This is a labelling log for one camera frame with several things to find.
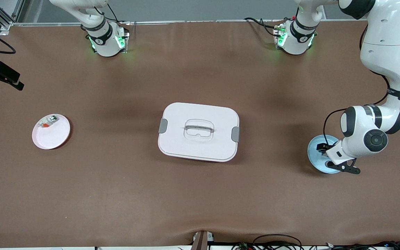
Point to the brown table mat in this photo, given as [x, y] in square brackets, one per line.
[200, 194]

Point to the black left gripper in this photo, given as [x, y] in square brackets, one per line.
[323, 147]

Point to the light blue round plate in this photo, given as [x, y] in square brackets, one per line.
[314, 154]

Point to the small electronics board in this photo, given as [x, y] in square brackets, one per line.
[245, 246]

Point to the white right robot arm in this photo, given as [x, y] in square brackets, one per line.
[104, 38]

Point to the aluminium corner frame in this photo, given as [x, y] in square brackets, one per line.
[7, 25]

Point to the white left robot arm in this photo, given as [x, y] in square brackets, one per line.
[384, 52]

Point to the pink box with white lid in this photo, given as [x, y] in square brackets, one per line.
[198, 139]

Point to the silver table edge rail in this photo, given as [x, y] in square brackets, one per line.
[158, 22]

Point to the aluminium profile bar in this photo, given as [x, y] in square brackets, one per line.
[201, 241]

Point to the pale pink round plate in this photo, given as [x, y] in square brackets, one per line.
[52, 137]

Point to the small white orange object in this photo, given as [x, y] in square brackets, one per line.
[49, 121]

